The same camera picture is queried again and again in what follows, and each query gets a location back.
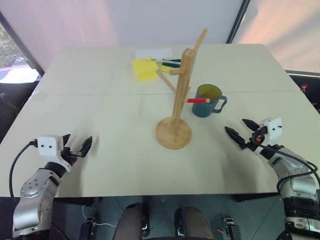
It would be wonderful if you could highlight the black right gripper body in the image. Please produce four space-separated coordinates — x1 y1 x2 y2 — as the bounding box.
243 126 268 152

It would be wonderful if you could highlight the black window frame bar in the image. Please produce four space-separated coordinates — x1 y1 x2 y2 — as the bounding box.
0 10 45 76
225 0 251 45

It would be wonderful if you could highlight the dark equipment with red part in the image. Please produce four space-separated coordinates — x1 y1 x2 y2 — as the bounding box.
286 69 320 114

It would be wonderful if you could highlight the white paper sheet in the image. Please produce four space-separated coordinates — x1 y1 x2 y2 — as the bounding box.
135 48 174 61

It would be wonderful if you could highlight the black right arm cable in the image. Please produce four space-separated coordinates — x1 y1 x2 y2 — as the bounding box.
255 140 320 195

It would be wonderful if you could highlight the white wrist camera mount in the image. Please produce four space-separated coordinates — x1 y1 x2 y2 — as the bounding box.
36 135 72 173
259 116 284 146

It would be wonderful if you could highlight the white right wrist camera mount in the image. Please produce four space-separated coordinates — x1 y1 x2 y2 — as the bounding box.
259 116 284 146

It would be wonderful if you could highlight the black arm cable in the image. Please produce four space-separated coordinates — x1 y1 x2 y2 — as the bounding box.
255 140 320 195
8 140 39 206

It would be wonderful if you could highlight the dark rounded shape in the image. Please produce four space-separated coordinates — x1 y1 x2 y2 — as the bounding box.
114 203 149 240
174 204 216 240

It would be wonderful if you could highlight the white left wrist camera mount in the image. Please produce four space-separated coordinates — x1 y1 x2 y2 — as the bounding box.
36 135 72 173

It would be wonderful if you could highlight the black floor clamp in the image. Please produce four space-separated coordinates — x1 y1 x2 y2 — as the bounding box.
79 216 97 240
221 214 241 240

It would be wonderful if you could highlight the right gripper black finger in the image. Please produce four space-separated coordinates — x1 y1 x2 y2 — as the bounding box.
224 126 248 151
241 118 259 132

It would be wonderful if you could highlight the thin white floor cable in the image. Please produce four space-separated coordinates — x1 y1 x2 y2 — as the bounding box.
81 205 116 229

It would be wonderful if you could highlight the dark green pen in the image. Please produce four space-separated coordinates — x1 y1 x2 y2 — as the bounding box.
160 61 182 69

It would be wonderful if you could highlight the yellow sponge block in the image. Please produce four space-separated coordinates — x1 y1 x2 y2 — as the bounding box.
131 56 164 83

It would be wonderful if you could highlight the wooden mug tree stand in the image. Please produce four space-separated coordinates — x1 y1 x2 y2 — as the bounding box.
154 28 211 151

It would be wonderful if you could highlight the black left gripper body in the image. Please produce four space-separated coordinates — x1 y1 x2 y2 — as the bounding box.
60 146 85 168

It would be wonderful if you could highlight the blue mug yellow inside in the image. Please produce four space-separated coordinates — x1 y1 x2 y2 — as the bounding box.
191 83 229 119

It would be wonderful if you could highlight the red tape marker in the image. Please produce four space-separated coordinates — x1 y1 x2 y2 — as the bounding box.
187 97 211 104

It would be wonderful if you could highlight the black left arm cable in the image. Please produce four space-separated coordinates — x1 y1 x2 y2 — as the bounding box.
8 140 39 206

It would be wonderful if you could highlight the white and green pen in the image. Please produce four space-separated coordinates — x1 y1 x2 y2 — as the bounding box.
149 57 182 64

